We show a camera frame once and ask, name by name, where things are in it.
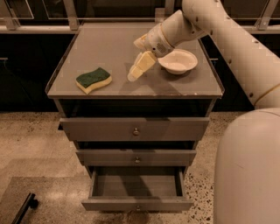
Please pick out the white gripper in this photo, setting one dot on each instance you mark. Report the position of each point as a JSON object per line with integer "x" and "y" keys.
{"x": 155, "y": 40}

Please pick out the white bowl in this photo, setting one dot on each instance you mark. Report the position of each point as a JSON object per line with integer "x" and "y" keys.
{"x": 178, "y": 61}

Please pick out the green and yellow sponge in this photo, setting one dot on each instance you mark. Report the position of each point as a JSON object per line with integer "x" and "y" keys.
{"x": 98, "y": 78}

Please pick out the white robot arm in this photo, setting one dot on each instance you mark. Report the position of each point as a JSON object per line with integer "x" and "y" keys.
{"x": 247, "y": 165}

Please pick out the grey drawer cabinet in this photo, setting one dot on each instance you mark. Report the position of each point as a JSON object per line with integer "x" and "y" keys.
{"x": 156, "y": 94}

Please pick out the grey top drawer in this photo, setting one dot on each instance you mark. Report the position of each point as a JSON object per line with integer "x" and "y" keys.
{"x": 110, "y": 129}

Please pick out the grey drawer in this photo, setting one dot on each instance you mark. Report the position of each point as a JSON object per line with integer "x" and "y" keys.
{"x": 137, "y": 189}
{"x": 110, "y": 129}
{"x": 136, "y": 157}

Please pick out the grey middle drawer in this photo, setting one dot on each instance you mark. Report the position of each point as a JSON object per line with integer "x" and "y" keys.
{"x": 136, "y": 157}

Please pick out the grey bottom drawer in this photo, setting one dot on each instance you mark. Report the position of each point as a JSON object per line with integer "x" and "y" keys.
{"x": 137, "y": 189}

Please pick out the metal railing with glass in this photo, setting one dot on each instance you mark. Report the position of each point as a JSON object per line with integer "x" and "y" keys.
{"x": 256, "y": 16}

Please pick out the black bar on floor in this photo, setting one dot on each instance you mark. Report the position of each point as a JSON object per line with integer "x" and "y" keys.
{"x": 30, "y": 202}

